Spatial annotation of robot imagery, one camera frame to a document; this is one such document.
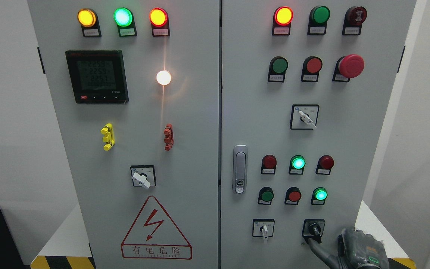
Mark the black knob selector switch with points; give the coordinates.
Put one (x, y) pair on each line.
(313, 229)

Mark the red terminal connector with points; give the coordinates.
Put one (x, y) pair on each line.
(169, 137)

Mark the dark red indicator left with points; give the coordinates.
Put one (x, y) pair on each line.
(268, 165)

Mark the dark red indicator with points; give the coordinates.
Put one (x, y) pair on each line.
(324, 165)
(268, 165)

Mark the white glowing indicator light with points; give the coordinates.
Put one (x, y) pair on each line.
(164, 77)

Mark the green push button lower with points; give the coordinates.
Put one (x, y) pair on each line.
(265, 196)

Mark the green lit indicator middle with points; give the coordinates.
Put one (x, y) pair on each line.
(297, 164)

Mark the green push button upper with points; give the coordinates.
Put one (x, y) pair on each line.
(277, 69)

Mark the grey left cabinet door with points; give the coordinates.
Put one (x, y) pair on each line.
(187, 174)

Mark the grey cabinet door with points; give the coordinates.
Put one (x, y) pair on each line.
(187, 174)
(257, 113)

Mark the red push button lower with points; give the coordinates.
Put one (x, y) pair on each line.
(292, 196)

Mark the red push button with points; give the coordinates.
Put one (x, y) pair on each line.
(292, 196)
(311, 69)

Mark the grey right cabinet door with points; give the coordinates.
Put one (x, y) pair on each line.
(257, 113)

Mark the yellow terminal connector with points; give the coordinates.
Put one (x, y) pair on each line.
(108, 136)

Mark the dark red indicator right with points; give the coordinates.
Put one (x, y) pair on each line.
(324, 165)

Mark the red electrical danger sign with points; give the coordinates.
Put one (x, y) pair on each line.
(155, 235)

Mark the red push button upper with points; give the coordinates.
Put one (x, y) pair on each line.
(311, 69)

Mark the green lit push button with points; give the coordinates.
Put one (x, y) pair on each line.
(319, 196)

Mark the red indicator light top left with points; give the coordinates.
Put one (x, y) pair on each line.
(159, 22)

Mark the black digital power meter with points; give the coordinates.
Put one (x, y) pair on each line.
(97, 76)

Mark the red lit indicator top right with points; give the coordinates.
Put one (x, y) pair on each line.
(282, 18)

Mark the green indicator light top left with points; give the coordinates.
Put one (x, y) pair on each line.
(125, 22)

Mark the red emergency stop button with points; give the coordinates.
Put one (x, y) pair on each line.
(348, 67)

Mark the green unlit indicator top right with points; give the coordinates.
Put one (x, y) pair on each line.
(318, 19)

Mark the yellow indicator light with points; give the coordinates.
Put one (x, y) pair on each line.
(89, 23)

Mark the red buzzer alarm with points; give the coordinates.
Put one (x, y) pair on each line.
(354, 18)

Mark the silver door handle lock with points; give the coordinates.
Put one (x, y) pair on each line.
(240, 153)

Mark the white selector switch left door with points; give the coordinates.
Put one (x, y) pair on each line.
(143, 176)

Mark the white selector switch upper right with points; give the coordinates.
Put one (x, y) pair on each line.
(304, 116)

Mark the white selector switch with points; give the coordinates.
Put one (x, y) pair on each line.
(263, 228)
(304, 116)

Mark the white selector switch lower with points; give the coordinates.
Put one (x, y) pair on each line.
(263, 228)

